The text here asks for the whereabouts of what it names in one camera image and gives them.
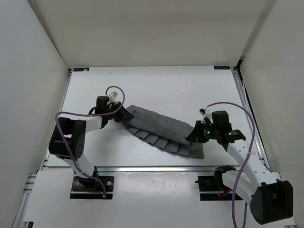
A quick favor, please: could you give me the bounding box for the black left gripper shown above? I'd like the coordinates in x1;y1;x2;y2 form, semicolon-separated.
105;101;133;122

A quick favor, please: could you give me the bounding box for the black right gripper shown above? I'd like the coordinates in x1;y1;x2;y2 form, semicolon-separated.
186;120;219;143

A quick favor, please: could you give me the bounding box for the grey pleated skirt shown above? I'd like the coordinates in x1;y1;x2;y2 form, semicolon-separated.
123;105;204;159

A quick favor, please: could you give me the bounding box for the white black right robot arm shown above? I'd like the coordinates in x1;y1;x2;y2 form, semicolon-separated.
186;108;294;225

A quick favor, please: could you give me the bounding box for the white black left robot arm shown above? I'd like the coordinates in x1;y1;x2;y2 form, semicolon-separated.
48;95;134;190

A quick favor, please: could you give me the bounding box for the blue label left corner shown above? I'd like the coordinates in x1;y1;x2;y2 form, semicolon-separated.
73;67;89;72

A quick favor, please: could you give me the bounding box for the blue label corner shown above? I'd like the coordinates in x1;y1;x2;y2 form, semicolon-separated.
214;66;230;70
73;67;89;72

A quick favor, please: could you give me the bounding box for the blue label right corner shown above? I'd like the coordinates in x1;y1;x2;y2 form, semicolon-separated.
214;66;230;70

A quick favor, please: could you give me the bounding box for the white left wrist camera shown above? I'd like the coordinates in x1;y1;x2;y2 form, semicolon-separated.
108;91;118;104

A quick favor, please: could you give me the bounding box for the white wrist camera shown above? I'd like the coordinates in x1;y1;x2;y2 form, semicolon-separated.
199;107;212;125
108;91;118;104

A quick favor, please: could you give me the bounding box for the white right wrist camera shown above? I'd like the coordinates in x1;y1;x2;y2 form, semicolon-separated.
199;107;212;125

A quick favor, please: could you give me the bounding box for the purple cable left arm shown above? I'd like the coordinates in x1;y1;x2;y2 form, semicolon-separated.
55;85;126;197

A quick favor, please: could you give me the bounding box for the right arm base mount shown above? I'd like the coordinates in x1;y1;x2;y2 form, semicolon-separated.
195;165;236;197

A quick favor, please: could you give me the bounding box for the aluminium frame rail right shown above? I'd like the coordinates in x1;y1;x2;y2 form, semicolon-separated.
231;67;271;170

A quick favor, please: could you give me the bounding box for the aluminium frame rail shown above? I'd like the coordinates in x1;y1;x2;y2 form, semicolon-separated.
231;67;271;170
10;68;73;228

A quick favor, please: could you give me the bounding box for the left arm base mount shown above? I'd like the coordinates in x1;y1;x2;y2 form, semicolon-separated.
70;175;114;199

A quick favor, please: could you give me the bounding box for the aluminium frame rail left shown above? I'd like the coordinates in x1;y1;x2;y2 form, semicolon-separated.
10;68;73;228

